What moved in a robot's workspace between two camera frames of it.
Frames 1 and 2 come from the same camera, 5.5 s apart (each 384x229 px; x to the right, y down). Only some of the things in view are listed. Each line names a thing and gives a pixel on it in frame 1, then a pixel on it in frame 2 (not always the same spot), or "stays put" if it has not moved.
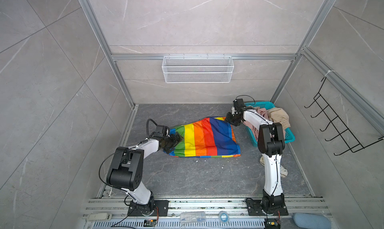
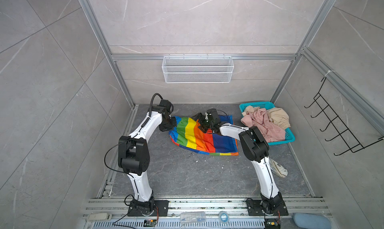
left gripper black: x=175 y=141 → x=174 y=124
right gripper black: x=228 y=119 → x=203 y=117
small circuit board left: x=149 y=222 stays put
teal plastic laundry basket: x=290 y=137 stays put
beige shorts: x=278 y=115 stays put
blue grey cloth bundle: x=311 y=221 stays put
